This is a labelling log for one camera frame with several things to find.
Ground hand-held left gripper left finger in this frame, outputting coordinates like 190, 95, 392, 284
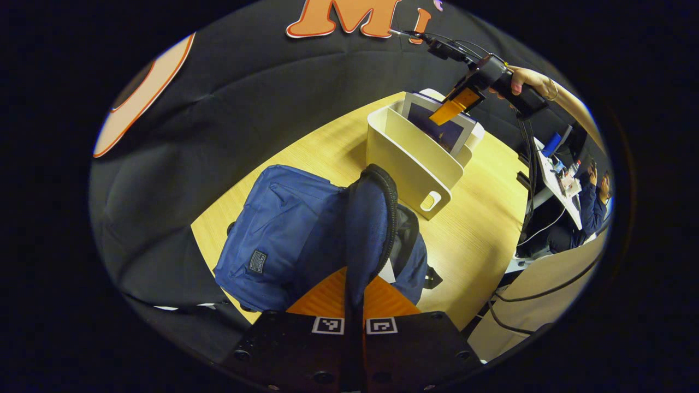
221, 267, 356, 392

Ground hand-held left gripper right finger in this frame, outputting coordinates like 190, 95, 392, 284
355, 276, 485, 392

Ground blue cover book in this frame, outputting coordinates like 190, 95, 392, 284
407, 93, 477, 154

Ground white bookshelf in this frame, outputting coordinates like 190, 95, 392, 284
366, 88, 485, 221

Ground blue schoolbag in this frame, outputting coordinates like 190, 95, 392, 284
213, 164, 443, 313

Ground blue desk item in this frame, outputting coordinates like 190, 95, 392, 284
541, 133, 563, 159

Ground dark monitor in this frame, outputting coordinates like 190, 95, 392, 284
560, 123, 589, 164

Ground white office desk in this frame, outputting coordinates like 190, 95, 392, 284
534, 136, 585, 231

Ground beige partition panel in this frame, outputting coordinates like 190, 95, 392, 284
467, 229, 609, 364

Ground black cable bundle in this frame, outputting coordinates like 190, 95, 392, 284
516, 117, 541, 243

